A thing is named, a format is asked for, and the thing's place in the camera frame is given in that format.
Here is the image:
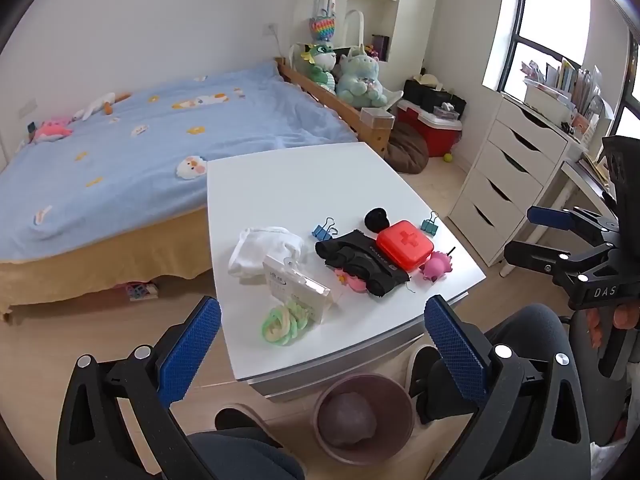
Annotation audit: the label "black hair scrunchie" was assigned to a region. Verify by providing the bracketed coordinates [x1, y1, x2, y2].
[363, 207, 392, 234]

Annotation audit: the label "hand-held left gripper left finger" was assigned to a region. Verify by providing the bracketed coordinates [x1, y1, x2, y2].
[56, 296, 222, 480]

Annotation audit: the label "red plastic first-aid box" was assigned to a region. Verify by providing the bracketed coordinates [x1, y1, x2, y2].
[376, 219, 435, 271]

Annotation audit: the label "person's right slipper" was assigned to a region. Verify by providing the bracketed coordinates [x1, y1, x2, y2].
[407, 345, 446, 423]

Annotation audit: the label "white hair tie package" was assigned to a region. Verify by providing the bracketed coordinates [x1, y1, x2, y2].
[262, 255, 335, 325]

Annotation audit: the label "clear plastic box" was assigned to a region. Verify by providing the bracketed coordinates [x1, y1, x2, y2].
[360, 106, 396, 126]

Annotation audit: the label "blue binder clip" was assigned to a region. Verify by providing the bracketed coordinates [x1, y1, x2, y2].
[312, 217, 338, 242]

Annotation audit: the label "row of books and papers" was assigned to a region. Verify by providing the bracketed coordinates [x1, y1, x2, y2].
[520, 57, 618, 136]

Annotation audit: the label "yellow bed skirt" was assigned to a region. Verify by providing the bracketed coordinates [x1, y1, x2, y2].
[0, 205, 211, 321]

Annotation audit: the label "pink plush toy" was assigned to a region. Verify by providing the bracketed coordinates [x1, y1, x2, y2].
[32, 116, 73, 142]

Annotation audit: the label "black bag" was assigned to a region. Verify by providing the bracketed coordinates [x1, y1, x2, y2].
[402, 79, 468, 121]

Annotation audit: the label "person's leg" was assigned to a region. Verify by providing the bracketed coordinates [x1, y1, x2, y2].
[187, 427, 306, 480]
[415, 302, 573, 428]

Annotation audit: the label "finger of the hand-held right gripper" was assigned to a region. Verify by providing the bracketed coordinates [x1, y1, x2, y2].
[526, 206, 623, 241]
[503, 240, 608, 286]

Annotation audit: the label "white tote bag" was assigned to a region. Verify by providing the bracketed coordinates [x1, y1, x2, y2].
[341, 9, 367, 53]

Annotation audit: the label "person's left leg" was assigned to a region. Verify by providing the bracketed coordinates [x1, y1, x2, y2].
[187, 427, 306, 480]

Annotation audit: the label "person's left slipper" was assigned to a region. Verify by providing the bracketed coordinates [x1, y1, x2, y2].
[215, 402, 273, 448]

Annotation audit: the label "dark framed window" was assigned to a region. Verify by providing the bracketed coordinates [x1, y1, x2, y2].
[482, 0, 640, 146]

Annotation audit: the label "white wall shelf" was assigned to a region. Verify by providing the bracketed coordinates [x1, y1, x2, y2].
[332, 0, 426, 66]

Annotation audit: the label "person's slipper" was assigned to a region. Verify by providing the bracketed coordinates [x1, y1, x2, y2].
[215, 402, 273, 448]
[407, 345, 446, 423]

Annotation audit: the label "pink waste bin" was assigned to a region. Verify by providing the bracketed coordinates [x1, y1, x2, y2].
[312, 372, 416, 465]

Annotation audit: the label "person's right hand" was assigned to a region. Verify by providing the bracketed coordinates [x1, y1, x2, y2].
[586, 304, 640, 350]

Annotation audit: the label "green twisted hair ties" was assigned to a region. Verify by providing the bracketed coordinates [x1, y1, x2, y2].
[260, 300, 312, 347]

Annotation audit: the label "rainbow bag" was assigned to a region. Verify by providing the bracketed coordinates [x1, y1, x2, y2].
[309, 10, 337, 43]

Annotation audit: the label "beige hat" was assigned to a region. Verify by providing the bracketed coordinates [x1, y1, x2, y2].
[411, 72, 443, 92]

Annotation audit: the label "teal dinosaur plush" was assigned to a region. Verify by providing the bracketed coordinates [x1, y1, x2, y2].
[335, 46, 388, 108]

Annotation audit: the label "green dragon plush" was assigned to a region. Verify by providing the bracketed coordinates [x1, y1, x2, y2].
[300, 42, 337, 93]

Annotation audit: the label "brown bean bag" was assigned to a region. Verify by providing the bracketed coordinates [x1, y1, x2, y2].
[385, 122, 430, 175]

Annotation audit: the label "white goose plush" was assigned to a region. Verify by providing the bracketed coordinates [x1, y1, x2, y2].
[72, 91, 132, 122]

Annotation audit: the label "person's right leg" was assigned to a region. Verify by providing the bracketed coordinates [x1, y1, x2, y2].
[415, 302, 573, 428]

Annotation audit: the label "light pink toy figure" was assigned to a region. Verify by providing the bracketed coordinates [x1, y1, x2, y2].
[334, 267, 371, 294]

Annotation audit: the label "magenta round toy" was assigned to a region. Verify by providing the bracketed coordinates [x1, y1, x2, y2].
[419, 246, 456, 282]

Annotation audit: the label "wooden bed frame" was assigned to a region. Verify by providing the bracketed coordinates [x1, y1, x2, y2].
[275, 57, 396, 158]

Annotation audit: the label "red cooler box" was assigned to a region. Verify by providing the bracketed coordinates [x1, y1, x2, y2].
[396, 99, 463, 158]

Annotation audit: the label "white patterned cloth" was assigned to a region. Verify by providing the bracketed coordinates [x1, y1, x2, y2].
[590, 435, 636, 480]

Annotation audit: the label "black cloth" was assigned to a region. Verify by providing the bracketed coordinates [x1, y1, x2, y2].
[315, 230, 412, 299]

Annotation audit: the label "white drawer cabinet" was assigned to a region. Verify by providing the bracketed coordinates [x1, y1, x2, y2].
[446, 92, 571, 267]

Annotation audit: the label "colourful flat box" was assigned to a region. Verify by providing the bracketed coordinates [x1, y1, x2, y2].
[117, 282, 160, 302]

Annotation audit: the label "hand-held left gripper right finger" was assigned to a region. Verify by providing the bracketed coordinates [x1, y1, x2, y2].
[423, 295, 592, 480]

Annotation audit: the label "blue bed blanket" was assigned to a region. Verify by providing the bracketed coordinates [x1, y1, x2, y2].
[0, 57, 358, 261]

